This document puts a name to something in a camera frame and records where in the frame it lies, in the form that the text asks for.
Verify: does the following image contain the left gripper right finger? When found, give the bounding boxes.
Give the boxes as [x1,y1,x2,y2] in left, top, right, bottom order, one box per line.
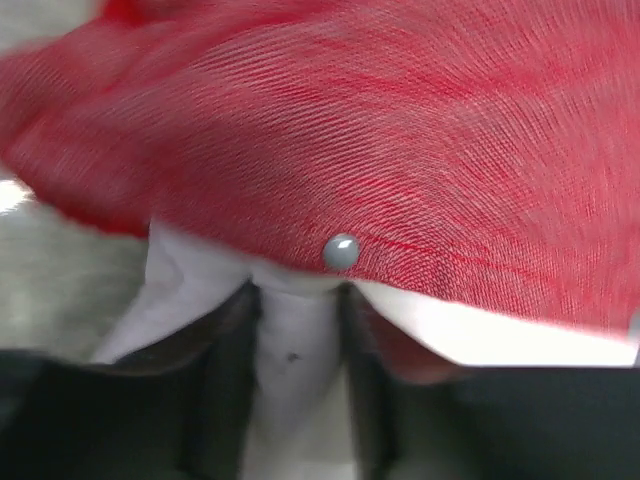
[338,287,639,479]

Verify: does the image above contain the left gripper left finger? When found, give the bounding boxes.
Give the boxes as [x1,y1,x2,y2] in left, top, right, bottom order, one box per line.
[1,285,259,480]

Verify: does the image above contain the white pillow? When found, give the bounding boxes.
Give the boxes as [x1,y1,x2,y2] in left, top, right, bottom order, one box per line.
[89,219,640,480]

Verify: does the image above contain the red pillowcase with grey print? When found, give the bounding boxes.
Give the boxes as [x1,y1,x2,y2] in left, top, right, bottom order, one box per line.
[1,1,639,368]

